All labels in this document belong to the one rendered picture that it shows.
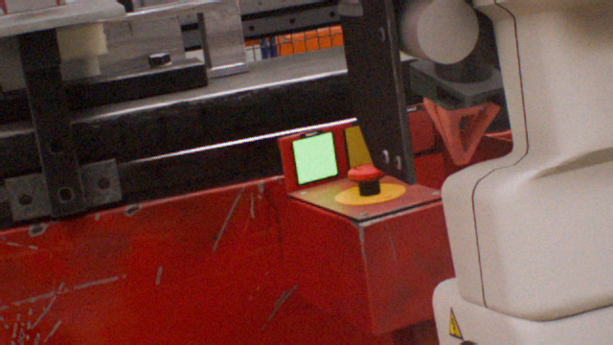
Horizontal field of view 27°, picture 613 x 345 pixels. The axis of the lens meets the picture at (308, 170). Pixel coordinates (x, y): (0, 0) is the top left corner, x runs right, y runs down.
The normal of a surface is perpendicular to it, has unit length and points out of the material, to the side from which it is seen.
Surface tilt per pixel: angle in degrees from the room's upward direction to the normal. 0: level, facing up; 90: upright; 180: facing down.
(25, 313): 90
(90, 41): 90
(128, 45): 90
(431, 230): 90
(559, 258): 82
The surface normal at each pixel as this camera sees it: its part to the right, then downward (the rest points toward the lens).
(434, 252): 0.45, 0.14
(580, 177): 0.28, 0.04
